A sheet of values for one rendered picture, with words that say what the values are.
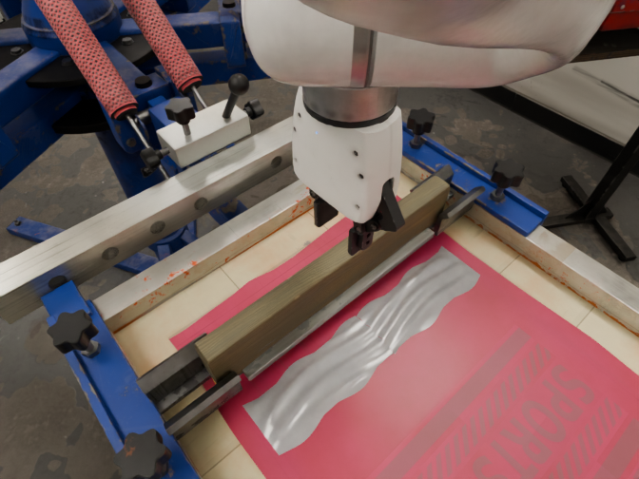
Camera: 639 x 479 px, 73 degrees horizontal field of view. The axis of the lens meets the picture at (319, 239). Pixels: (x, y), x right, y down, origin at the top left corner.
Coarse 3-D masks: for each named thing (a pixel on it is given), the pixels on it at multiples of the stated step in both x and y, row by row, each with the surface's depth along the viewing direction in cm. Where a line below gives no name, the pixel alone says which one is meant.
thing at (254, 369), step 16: (416, 240) 60; (400, 256) 58; (384, 272) 57; (352, 288) 55; (336, 304) 54; (320, 320) 52; (288, 336) 51; (304, 336) 52; (272, 352) 50; (256, 368) 49
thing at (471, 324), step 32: (352, 224) 67; (416, 256) 63; (384, 288) 60; (480, 288) 60; (512, 288) 60; (448, 320) 57; (480, 320) 57; (512, 320) 57; (544, 320) 57; (416, 352) 54; (448, 352) 54; (480, 352) 54; (576, 352) 54; (608, 352) 54; (448, 384) 51; (608, 384) 51
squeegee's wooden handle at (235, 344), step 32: (416, 192) 57; (448, 192) 58; (416, 224) 58; (320, 256) 50; (352, 256) 50; (384, 256) 57; (288, 288) 48; (320, 288) 49; (256, 320) 45; (288, 320) 49; (224, 352) 43; (256, 352) 48
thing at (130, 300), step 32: (288, 192) 67; (224, 224) 62; (256, 224) 62; (480, 224) 66; (192, 256) 59; (224, 256) 61; (544, 256) 60; (576, 256) 59; (128, 288) 56; (160, 288) 56; (576, 288) 59; (608, 288) 56; (128, 320) 56
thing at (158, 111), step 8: (160, 104) 72; (152, 112) 71; (160, 112) 71; (152, 120) 73; (160, 120) 70; (168, 120) 70; (160, 128) 72; (232, 144) 66; (216, 152) 65; (200, 160) 64
